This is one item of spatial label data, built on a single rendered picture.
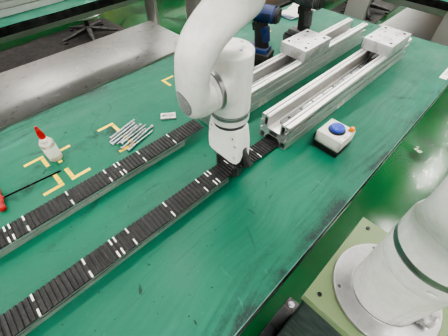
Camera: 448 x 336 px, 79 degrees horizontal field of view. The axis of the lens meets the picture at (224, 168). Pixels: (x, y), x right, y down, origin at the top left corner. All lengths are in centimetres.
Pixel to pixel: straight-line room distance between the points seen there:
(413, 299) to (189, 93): 46
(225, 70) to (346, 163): 48
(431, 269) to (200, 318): 39
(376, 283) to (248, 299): 23
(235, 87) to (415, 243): 36
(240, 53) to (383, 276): 42
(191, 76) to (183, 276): 40
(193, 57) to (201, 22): 5
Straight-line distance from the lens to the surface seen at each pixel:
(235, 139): 59
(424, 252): 43
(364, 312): 61
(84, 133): 97
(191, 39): 45
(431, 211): 32
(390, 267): 49
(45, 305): 65
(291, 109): 90
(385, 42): 123
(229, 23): 44
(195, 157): 79
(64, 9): 198
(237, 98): 53
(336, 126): 84
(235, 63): 49
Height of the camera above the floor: 136
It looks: 49 degrees down
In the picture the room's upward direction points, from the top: straight up
